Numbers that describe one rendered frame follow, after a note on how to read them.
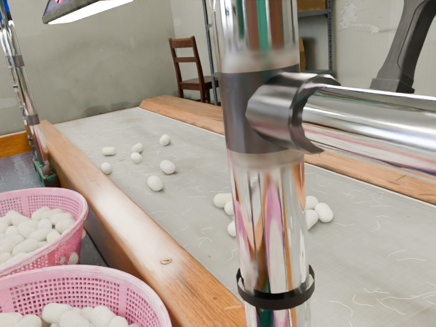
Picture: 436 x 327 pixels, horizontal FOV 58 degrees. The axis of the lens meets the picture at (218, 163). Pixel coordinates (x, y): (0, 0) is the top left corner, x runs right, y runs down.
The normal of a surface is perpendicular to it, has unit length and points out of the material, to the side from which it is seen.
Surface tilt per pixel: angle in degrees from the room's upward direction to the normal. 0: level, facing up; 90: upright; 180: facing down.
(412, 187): 45
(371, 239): 0
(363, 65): 90
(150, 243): 0
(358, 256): 0
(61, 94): 89
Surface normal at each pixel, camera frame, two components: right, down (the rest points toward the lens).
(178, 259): -0.11, -0.94
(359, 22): -0.85, 0.26
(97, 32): 0.52, 0.22
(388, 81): -0.79, -0.23
